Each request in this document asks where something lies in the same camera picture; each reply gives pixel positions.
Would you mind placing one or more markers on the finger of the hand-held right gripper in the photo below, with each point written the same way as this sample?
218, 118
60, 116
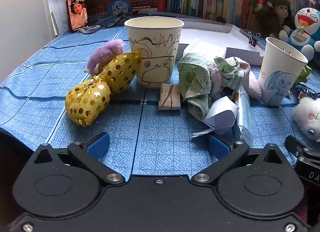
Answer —
297, 144

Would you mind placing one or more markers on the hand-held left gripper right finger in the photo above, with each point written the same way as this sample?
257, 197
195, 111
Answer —
218, 147

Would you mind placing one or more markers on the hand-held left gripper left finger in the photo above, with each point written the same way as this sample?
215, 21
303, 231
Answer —
98, 144

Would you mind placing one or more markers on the packaged blue face mask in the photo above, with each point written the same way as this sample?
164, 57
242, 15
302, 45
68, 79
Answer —
244, 119

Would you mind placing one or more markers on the green patterned cloth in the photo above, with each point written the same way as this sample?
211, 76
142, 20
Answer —
195, 82

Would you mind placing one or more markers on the pink towel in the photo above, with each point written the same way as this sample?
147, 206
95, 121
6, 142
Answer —
252, 84

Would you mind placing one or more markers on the green plush scrunchie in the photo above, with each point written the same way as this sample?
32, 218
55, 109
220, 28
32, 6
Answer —
305, 72

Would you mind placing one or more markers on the purple plush toy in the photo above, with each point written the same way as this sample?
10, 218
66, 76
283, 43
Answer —
105, 53

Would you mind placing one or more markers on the white foam sheet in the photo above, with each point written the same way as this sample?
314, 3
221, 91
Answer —
207, 48

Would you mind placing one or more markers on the white cardboard tray box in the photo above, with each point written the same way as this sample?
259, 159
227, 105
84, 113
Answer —
215, 34

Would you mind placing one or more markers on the white fluffy cat plush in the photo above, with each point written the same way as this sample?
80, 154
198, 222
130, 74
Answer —
308, 117

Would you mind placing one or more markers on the white folded paper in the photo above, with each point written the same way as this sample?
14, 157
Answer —
221, 116

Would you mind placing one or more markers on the small ribbon-tied paper box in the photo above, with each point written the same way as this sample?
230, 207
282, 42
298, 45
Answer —
168, 97

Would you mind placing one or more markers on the paper cup with elephant drawing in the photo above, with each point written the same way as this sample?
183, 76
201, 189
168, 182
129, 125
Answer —
277, 72

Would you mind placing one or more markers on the paper cup with scribble drawing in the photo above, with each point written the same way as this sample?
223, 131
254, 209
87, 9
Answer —
155, 47

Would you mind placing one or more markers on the black binder clip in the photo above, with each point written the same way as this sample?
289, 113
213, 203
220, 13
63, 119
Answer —
252, 39

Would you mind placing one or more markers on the grey carabiner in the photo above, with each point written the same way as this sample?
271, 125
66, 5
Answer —
87, 30

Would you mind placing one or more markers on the miniature black bicycle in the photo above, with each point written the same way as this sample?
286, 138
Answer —
113, 21

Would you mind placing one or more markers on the blue robot cat plush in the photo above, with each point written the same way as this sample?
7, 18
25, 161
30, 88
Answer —
306, 19

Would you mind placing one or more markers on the smartphone with lit screen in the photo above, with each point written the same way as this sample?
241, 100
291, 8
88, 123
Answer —
77, 14

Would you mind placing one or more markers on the brown-haired doll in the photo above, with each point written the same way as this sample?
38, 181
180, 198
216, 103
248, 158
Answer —
277, 12

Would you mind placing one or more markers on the round blue hand fan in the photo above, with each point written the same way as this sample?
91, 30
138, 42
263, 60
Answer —
117, 7

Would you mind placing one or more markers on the red can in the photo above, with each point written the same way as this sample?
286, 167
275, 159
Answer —
261, 0

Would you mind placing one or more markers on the red plastic basket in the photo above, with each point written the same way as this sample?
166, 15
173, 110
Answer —
140, 0

